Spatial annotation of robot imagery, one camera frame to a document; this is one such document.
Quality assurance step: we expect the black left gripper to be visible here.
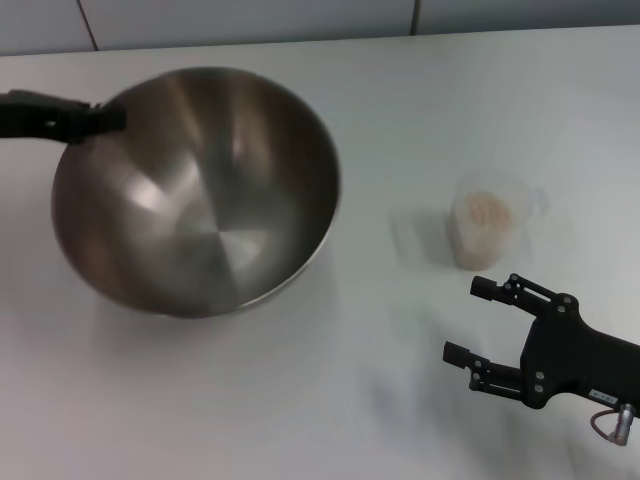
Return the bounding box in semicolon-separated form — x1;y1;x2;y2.
0;90;127;146

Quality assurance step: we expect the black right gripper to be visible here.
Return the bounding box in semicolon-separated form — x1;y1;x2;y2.
442;272;640;416

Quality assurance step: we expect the white uncooked rice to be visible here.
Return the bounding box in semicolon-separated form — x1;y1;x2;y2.
452;189;516;269

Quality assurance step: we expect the clear plastic measuring cup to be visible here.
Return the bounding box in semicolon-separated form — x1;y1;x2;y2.
447;169;550;272

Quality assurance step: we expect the stainless steel mixing bowl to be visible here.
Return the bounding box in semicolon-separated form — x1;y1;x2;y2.
49;66;343;321

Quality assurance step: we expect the right gripper plug with cable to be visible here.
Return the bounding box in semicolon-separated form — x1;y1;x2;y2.
589;402;639;446

